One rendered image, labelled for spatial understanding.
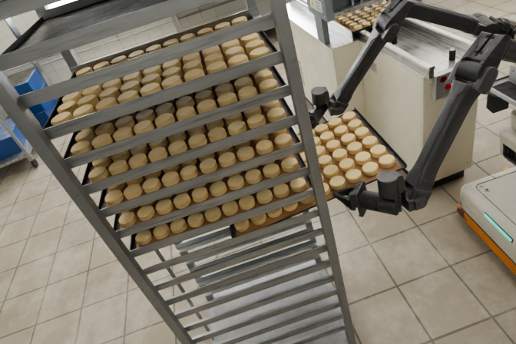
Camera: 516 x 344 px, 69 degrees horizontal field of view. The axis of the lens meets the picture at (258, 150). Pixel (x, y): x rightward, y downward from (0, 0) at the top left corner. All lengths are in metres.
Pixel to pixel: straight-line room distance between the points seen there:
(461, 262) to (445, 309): 0.29
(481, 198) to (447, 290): 0.50
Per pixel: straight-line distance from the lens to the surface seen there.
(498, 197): 2.26
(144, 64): 0.90
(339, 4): 2.62
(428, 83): 2.14
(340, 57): 2.63
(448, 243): 2.38
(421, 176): 1.16
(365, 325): 2.10
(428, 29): 2.53
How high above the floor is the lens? 1.86
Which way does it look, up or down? 35 degrees down
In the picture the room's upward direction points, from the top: 18 degrees counter-clockwise
